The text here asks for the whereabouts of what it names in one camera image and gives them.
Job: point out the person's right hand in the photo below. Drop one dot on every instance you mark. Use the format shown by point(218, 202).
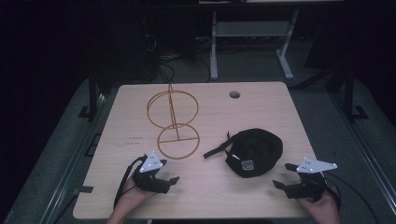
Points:
point(325, 210)

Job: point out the person's left hand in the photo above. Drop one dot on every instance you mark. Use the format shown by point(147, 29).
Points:
point(129, 199)

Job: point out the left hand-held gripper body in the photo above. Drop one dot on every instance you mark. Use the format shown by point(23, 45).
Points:
point(151, 163)

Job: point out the black cap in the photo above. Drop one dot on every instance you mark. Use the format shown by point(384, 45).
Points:
point(258, 149)

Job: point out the black metal post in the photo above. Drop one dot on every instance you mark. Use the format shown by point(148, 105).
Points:
point(350, 93)
point(92, 93)

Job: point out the grey metal stand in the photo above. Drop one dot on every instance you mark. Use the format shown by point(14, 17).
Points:
point(253, 29)

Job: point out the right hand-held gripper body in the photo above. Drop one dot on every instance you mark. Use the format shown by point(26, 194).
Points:
point(314, 166)

